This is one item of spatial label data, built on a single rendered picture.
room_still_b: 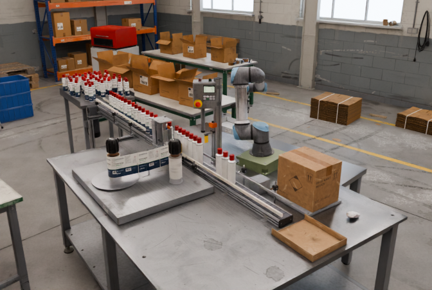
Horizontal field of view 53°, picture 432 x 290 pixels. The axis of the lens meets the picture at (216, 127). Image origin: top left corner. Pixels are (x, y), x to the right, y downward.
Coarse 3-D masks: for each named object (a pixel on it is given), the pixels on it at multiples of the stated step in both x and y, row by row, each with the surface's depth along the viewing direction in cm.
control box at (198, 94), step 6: (198, 84) 296; (204, 84) 296; (210, 84) 296; (216, 84) 296; (198, 90) 297; (216, 90) 297; (198, 96) 299; (216, 96) 299; (204, 102) 300; (210, 102) 300; (216, 102) 300; (198, 108) 302; (204, 108) 302; (210, 108) 302
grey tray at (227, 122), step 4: (228, 116) 377; (224, 120) 378; (228, 120) 378; (232, 120) 374; (224, 124) 372; (228, 124) 372; (232, 124) 372; (224, 128) 355; (228, 128) 352; (232, 128) 363; (228, 132) 353; (232, 132) 350
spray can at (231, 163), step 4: (232, 156) 275; (228, 160) 278; (232, 160) 276; (228, 164) 277; (232, 164) 276; (228, 168) 278; (232, 168) 277; (228, 172) 279; (232, 172) 278; (228, 176) 280; (232, 176) 279; (228, 180) 281; (232, 180) 280
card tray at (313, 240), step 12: (288, 228) 241; (300, 228) 241; (312, 228) 241; (324, 228) 239; (288, 240) 226; (300, 240) 230; (312, 240) 230; (324, 240) 230; (336, 240) 230; (300, 252) 220; (312, 252) 221; (324, 252) 218
